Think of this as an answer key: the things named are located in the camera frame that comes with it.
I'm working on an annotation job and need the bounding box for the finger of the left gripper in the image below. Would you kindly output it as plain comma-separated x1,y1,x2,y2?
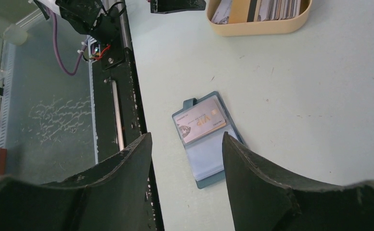
150,0,206,14

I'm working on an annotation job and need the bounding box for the aluminium frame front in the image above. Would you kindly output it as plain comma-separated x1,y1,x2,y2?
0,10,98,184

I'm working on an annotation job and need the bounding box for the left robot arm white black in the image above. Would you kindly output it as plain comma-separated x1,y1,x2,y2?
33,0,206,44

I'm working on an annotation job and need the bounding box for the left controller board with wires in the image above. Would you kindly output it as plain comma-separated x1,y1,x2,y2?
89,44,111,61

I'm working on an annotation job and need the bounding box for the white strip on rail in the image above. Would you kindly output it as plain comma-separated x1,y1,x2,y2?
111,80,125,151

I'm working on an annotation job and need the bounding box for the blue leather card holder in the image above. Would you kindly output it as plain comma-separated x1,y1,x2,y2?
172,91,243,189

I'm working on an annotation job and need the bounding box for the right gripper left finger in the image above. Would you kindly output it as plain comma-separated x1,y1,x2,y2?
0,133,153,231

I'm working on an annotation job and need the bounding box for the stack of cards in tray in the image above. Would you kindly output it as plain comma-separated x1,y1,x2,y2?
211,0,303,25

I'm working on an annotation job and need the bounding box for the beige oval card tray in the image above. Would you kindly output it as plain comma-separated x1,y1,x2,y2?
206,0,312,37

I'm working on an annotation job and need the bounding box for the orange credit card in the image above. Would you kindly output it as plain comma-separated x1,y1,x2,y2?
183,120,227,143

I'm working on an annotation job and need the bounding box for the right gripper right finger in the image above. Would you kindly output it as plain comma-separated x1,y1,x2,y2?
222,133,374,231

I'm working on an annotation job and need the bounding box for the silver VIP credit card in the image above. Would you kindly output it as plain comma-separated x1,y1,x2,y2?
173,96,227,144

